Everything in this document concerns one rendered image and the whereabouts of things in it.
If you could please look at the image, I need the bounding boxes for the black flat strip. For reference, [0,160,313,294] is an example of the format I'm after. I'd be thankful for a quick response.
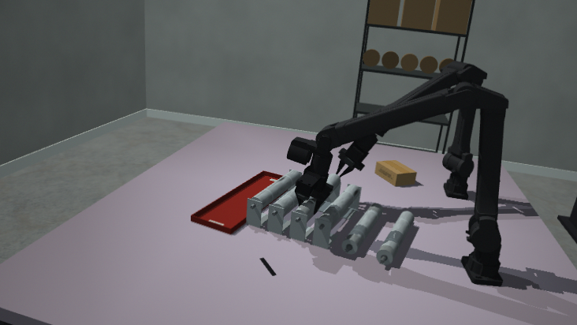
[260,258,276,276]

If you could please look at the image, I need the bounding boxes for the red scrap tray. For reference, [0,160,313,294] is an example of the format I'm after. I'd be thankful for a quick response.
[191,171,282,234]

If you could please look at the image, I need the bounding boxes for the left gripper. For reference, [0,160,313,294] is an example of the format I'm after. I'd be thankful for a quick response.
[296,171,333,215]

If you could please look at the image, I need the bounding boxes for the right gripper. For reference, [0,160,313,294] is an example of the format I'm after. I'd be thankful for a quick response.
[336,148,365,177]

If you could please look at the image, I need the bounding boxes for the brown cardboard box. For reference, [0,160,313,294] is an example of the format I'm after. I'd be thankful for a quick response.
[374,160,417,186]

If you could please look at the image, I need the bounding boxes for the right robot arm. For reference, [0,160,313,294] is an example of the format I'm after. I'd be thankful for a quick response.
[344,61,487,200]

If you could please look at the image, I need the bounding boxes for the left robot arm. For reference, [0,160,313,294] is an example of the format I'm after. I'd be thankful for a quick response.
[287,82,508,286]

